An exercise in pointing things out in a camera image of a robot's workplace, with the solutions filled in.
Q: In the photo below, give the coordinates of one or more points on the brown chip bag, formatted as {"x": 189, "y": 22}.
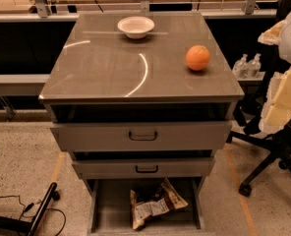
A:
{"x": 146, "y": 205}

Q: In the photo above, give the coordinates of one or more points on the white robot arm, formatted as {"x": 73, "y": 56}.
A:
{"x": 276, "y": 112}

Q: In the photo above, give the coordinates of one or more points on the grey drawer cabinet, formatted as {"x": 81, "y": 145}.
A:
{"x": 102, "y": 76}

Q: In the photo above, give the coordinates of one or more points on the upper grey drawer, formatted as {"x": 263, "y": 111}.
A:
{"x": 141, "y": 136}

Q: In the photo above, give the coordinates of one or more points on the grey drawer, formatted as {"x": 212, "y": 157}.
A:
{"x": 141, "y": 136}
{"x": 144, "y": 168}

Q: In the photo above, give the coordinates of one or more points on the middle grey drawer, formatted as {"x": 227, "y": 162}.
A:
{"x": 144, "y": 168}

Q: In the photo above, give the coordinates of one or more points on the open bottom drawer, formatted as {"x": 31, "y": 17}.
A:
{"x": 111, "y": 209}

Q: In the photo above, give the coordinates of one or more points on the orange fruit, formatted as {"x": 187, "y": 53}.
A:
{"x": 197, "y": 57}

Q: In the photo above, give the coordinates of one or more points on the white bowl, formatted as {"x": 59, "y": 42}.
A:
{"x": 136, "y": 27}

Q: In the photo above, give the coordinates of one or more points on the clear pump bottle left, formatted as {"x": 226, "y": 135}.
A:
{"x": 240, "y": 67}

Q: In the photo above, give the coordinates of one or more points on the clear pump bottle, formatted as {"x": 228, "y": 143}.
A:
{"x": 254, "y": 66}
{"x": 240, "y": 67}

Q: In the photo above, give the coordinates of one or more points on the black office chair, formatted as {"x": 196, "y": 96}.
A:
{"x": 278, "y": 145}

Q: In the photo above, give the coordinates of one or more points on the clear pump bottle right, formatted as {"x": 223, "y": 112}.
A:
{"x": 254, "y": 66}

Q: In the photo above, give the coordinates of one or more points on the grey low bench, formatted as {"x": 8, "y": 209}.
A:
{"x": 25, "y": 85}

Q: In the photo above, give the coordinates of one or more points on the black stand leg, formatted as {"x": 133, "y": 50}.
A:
{"x": 29, "y": 227}

